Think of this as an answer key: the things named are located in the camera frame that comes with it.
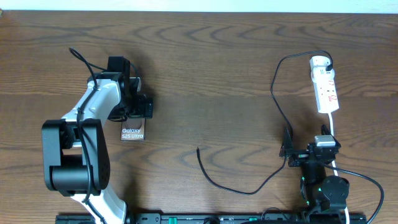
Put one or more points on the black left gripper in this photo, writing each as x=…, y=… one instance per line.
x=144, y=110

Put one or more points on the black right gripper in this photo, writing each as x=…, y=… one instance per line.
x=299, y=156

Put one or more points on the white USB charger plug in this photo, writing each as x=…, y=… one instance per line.
x=321, y=74

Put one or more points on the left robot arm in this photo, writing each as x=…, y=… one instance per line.
x=75, y=156

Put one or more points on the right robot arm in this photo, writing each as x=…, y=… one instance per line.
x=325, y=194

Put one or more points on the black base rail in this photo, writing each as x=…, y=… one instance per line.
x=156, y=218

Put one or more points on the white power strip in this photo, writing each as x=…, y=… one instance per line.
x=325, y=92

